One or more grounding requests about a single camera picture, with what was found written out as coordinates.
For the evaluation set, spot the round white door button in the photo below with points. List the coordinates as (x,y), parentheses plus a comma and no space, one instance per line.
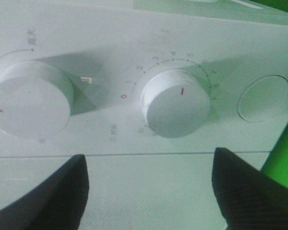
(263,99)

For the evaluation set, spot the white microwave knob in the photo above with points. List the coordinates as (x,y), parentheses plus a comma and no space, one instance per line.
(35,100)
(174,103)

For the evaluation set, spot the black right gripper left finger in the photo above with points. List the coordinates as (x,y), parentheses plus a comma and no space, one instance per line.
(58,203)

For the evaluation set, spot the white microwave oven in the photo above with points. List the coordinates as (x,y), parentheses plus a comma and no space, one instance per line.
(110,49)

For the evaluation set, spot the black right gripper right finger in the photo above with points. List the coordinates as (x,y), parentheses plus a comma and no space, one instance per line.
(247,198)

